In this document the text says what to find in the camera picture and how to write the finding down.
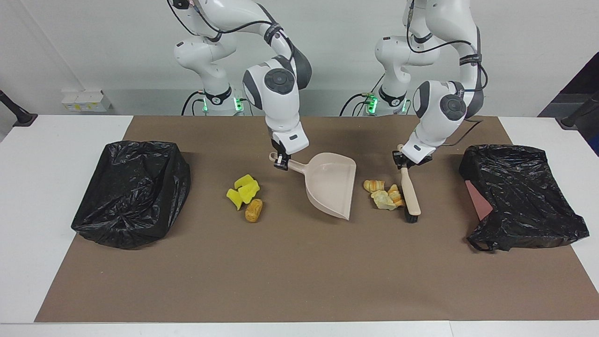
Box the beige hand brush black bristles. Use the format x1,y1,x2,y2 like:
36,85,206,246
398,144,422,223

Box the pale torn bread piece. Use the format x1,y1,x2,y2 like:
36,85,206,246
372,190,396,211

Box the beige plastic dustpan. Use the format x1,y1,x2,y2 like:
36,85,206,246
269,152,357,220

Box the brown bread nugget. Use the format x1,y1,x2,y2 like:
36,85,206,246
245,198,263,223

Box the pink bin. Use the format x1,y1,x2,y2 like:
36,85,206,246
465,180,493,220

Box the black trash bag over pink bin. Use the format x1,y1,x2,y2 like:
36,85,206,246
459,144,590,252

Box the black trash bag bin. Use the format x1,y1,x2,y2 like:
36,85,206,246
71,139,191,249

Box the brown table mat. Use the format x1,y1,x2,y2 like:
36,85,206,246
34,115,599,323

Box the white power strip box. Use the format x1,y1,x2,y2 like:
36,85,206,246
61,90,113,113

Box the black base cable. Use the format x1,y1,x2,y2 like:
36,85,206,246
182,91,206,116
339,93,375,117

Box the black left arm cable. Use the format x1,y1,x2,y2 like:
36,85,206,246
405,0,489,147

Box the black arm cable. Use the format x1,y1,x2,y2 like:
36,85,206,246
167,0,300,61
405,0,489,147

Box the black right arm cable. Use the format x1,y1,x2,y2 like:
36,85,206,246
167,0,300,61

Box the black camera stand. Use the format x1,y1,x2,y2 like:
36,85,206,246
559,91,599,129
0,90,38,127

